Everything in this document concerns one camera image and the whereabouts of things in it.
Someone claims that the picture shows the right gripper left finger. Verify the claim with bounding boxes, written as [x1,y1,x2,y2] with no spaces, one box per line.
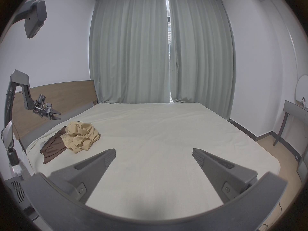
[49,149,116,204]

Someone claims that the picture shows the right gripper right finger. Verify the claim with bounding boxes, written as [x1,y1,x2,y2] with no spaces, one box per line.
[192,148,258,205]

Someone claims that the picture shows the tan shorts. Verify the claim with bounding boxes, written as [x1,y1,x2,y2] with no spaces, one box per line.
[60,121,102,154]

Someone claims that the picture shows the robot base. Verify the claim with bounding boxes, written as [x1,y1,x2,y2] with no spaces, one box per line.
[4,161,40,223]

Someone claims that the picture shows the bed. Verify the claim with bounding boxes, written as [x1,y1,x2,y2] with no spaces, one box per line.
[11,80,282,219]

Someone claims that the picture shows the brown shorts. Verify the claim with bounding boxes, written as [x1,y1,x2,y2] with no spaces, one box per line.
[40,126,69,165]

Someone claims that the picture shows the grey small table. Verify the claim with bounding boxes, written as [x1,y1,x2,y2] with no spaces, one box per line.
[273,100,308,147]

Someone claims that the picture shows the pale green curtain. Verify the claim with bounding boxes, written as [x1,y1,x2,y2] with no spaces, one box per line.
[166,0,237,120]
[89,0,172,104]

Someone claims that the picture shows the round mirror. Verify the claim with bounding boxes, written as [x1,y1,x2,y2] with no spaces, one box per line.
[295,75,308,108]

